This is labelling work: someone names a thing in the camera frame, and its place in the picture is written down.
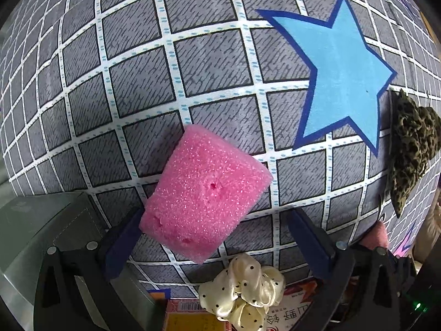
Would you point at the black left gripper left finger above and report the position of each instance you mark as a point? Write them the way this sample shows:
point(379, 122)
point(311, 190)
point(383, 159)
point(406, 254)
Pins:
point(58, 303)

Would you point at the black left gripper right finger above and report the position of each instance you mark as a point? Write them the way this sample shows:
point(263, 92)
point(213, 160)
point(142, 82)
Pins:
point(360, 289)

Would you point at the pink and navy sock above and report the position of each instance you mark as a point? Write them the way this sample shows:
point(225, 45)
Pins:
point(376, 237)

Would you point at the cream polka dot scrunchie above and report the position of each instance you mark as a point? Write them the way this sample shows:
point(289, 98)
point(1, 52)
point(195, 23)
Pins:
point(247, 280)

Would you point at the leopard print scrunchie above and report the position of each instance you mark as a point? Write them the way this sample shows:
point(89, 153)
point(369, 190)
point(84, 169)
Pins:
point(415, 141)

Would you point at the pink foam sponge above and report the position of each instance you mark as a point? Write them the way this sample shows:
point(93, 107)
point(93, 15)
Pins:
point(206, 188)

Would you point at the grey storage box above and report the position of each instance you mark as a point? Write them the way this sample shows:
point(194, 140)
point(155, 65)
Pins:
point(32, 224)

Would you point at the red snack box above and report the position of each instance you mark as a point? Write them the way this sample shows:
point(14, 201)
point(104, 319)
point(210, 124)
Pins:
point(187, 314)

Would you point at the grey checked star tablecloth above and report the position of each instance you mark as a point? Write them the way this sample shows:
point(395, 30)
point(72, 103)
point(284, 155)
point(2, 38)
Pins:
point(95, 94)

